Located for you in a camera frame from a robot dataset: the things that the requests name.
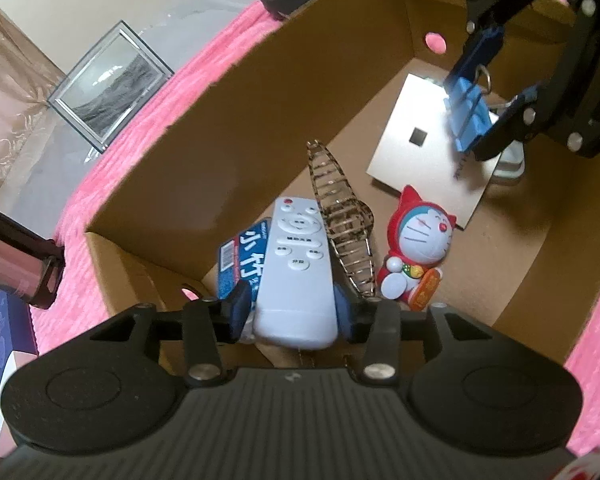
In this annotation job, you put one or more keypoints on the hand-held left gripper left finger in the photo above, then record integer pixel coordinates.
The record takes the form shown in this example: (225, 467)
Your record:
(239, 310)

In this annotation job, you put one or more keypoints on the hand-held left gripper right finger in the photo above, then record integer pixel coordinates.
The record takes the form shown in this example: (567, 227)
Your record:
(345, 317)

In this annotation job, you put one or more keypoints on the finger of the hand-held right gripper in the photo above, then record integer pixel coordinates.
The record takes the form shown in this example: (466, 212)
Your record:
(510, 120)
(480, 50)

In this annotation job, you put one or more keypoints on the white square power adapter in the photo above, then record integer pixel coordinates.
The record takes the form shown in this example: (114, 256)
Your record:
(510, 162)

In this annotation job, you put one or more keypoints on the blue binder clip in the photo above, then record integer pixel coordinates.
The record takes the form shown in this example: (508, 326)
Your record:
(467, 110)

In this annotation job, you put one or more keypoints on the blue printed packet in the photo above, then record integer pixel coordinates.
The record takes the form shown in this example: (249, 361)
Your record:
(240, 260)

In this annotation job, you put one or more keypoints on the white remote control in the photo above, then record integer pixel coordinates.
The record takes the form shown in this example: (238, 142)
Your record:
(295, 285)

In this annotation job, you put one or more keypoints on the beige box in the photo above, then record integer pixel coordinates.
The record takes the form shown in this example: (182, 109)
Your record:
(420, 175)

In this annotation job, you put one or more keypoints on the brown ladder-shaped hair clip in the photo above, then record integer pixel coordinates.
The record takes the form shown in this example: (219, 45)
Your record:
(340, 210)

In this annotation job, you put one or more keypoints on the red hooded cat figurine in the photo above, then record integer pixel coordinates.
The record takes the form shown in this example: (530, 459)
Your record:
(420, 235)

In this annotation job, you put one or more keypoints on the brown cardboard box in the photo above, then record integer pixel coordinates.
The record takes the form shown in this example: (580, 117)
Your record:
(205, 160)

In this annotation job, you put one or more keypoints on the pink ribbed blanket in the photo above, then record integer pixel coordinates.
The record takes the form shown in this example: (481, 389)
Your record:
(145, 125)

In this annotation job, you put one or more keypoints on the dark blue box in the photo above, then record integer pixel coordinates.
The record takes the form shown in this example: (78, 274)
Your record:
(10, 325)

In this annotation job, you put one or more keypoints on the pink bottle with black holder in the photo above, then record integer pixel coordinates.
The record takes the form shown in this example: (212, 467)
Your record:
(15, 260)

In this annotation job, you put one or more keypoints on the red and white card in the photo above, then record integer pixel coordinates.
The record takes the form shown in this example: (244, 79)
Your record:
(595, 467)

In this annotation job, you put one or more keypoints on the clear plastic cover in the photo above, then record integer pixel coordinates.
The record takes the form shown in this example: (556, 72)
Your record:
(190, 10)

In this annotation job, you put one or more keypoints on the pale pink curtain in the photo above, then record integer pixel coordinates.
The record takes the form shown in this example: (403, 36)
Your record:
(10, 110)

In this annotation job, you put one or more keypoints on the glass picture frame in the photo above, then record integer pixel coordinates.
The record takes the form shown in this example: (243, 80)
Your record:
(110, 90)

